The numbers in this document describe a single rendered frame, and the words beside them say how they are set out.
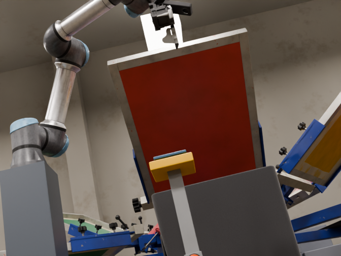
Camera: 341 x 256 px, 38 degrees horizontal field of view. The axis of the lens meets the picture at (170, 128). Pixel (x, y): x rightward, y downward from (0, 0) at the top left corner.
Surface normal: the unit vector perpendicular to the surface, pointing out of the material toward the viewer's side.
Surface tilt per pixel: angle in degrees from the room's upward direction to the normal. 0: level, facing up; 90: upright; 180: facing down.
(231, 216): 91
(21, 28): 180
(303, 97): 90
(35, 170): 90
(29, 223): 90
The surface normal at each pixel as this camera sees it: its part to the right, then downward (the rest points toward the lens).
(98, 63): -0.08, -0.38
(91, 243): 0.40, -0.44
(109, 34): 0.22, 0.90
